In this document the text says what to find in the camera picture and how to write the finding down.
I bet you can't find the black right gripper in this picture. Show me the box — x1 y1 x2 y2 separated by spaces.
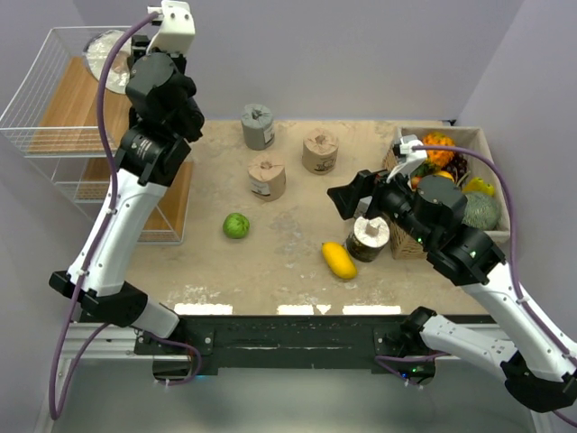
327 160 435 247

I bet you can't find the white wire wooden shelf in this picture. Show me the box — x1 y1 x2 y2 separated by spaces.
1 26 193 244

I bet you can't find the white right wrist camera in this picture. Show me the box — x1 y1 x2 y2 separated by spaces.
387 134 427 183

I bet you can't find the dark purple grapes toy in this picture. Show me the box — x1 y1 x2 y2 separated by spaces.
444 153 469 183

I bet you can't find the orange pineapple toy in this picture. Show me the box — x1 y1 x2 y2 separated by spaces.
422 132 455 169

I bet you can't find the green melon toy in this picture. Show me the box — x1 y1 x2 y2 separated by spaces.
463 191 501 231

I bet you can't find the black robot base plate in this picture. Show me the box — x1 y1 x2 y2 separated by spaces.
135 315 434 378

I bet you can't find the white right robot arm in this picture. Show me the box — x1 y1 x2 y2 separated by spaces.
327 170 576 413

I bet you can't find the wicker basket with liner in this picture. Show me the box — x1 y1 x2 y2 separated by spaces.
381 125 514 261

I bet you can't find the green guava fruit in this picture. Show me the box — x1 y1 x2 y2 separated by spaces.
223 213 251 239

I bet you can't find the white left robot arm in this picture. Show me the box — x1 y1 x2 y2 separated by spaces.
49 37 205 354

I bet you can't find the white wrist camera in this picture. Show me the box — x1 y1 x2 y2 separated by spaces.
387 134 427 183
146 0 196 55

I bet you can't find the red strawberry toy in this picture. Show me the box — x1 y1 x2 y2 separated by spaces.
410 176 422 190

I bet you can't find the yellow mango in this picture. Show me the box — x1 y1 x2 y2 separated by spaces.
321 242 357 280

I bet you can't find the aluminium rail frame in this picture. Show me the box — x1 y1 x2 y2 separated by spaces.
33 323 193 432

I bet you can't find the yellow pepper toy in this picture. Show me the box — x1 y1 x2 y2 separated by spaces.
462 177 495 197

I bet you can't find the brown paper towel roll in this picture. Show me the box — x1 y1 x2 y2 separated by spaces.
247 152 287 202
301 128 340 175

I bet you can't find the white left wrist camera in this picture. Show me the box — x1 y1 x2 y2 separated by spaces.
146 0 196 55

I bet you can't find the grey paper towel roll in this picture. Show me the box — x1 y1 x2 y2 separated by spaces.
241 104 275 151

